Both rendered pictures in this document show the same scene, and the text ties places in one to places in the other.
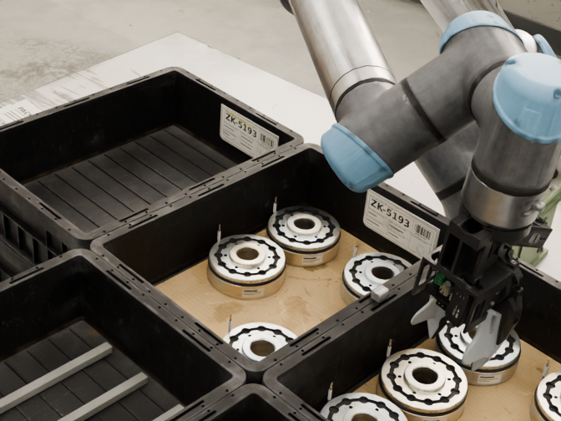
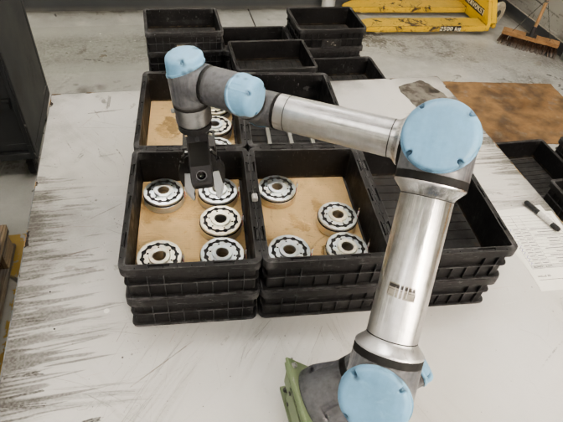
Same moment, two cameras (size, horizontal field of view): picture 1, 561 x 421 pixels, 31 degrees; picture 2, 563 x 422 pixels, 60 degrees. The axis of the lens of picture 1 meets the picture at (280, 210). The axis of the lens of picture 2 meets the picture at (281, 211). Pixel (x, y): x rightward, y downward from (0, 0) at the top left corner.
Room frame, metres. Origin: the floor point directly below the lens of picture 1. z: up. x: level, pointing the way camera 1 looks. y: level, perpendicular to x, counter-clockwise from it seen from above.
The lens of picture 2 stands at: (1.47, -0.77, 1.74)
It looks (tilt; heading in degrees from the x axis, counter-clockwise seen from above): 45 degrees down; 126
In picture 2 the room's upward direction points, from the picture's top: 7 degrees clockwise
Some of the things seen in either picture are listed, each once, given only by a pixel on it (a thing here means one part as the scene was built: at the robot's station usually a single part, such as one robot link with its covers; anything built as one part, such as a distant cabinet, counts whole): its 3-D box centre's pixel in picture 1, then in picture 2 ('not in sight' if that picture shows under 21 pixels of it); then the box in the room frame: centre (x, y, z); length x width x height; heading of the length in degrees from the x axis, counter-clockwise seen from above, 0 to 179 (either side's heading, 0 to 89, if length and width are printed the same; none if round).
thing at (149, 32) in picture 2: not in sight; (184, 59); (-0.52, 0.88, 0.37); 0.40 x 0.30 x 0.45; 54
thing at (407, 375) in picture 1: (424, 377); (220, 218); (0.86, -0.18, 0.86); 0.05 x 0.05 x 0.01
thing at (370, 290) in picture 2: not in sight; (307, 242); (1.02, -0.01, 0.76); 0.40 x 0.30 x 0.12; 138
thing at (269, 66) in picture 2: not in sight; (268, 93); (0.05, 0.97, 0.37); 0.40 x 0.30 x 0.45; 53
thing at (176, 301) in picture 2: not in sight; (194, 247); (0.82, -0.23, 0.76); 0.40 x 0.30 x 0.12; 138
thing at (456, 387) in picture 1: (423, 379); (220, 220); (0.86, -0.18, 0.86); 0.10 x 0.10 x 0.01
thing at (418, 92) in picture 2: not in sight; (424, 94); (0.83, 1.02, 0.71); 0.22 x 0.19 x 0.01; 143
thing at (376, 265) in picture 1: (382, 274); (289, 249); (1.05, -0.14, 0.86); 0.05 x 0.05 x 0.01
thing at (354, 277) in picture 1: (381, 276); (289, 251); (1.05, -0.14, 0.86); 0.10 x 0.10 x 0.01
